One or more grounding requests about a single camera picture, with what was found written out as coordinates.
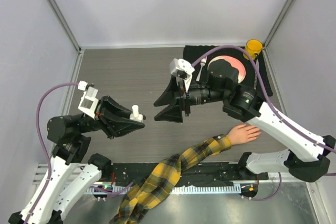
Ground pink and cream plate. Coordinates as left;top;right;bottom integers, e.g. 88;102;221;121
207;55;246;83

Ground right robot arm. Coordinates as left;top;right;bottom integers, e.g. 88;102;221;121
154;59;335;182

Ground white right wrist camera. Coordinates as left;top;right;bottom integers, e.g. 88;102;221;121
170;58;195;92

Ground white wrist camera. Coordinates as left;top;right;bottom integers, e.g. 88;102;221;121
78;81;99;119
170;58;195;92

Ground aluminium frame rail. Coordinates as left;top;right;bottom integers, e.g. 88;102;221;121
33;161;321;184

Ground yellow mug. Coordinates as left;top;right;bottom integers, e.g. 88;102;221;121
244;39;263;60

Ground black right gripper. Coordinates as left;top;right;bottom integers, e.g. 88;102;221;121
154;74;227;123

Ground silver fork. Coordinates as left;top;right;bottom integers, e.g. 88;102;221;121
196;57;207;82

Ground yellow plaid shirt sleeve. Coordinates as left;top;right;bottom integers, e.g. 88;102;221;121
109;134;232;223

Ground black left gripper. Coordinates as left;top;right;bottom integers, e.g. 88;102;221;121
77;94;146;137

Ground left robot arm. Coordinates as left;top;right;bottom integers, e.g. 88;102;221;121
8;93;145;223

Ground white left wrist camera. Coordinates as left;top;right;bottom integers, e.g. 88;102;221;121
78;81;99;119

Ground mannequin hand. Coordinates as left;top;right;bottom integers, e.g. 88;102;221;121
227;124;261;145

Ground clear nail polish bottle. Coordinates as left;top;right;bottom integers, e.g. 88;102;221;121
130;114;146;123

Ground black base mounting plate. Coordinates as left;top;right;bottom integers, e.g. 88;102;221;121
110;162;269;187

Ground black cloth placemat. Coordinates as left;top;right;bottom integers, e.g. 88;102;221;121
183;45;273;97

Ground white slotted cable duct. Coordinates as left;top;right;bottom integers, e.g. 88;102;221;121
86;184;242;196

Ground knife with mottled handle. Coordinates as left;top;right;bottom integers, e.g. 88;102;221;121
254;58;259;90

